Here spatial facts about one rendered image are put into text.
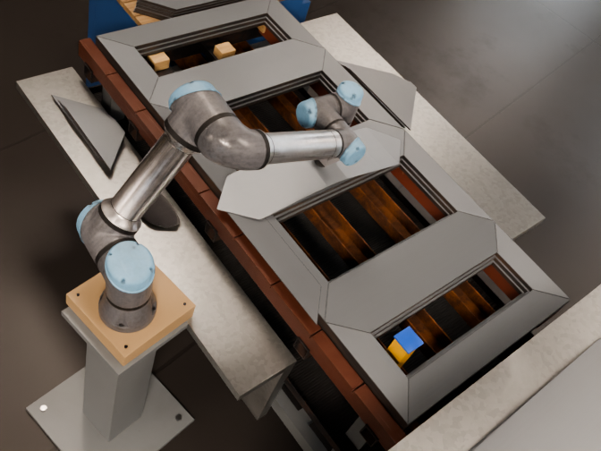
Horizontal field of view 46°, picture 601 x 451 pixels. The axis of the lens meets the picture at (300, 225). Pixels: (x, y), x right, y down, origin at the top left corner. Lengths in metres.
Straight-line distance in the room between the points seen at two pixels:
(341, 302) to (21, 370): 1.24
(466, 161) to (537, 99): 1.95
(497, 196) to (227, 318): 1.10
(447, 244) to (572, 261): 1.62
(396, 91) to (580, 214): 1.62
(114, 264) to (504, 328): 1.10
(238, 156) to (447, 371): 0.82
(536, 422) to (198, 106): 1.04
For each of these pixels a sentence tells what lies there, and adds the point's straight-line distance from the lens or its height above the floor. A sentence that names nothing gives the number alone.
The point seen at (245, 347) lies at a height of 0.68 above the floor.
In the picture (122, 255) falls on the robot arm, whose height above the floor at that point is 0.96.
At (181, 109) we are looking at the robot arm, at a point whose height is 1.28.
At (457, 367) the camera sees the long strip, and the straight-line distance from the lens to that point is 1.97.
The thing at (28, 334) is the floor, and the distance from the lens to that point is 2.74.
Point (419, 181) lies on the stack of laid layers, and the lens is 2.36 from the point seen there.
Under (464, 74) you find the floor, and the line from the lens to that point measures 4.43.
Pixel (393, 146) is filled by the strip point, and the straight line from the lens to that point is 2.39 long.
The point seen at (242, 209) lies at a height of 0.86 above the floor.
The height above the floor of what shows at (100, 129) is 0.72.
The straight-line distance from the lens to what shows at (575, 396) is 1.83.
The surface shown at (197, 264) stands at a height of 0.68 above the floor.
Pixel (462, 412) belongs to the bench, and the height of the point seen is 1.05.
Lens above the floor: 2.41
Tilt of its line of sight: 49 degrees down
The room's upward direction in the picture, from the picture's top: 24 degrees clockwise
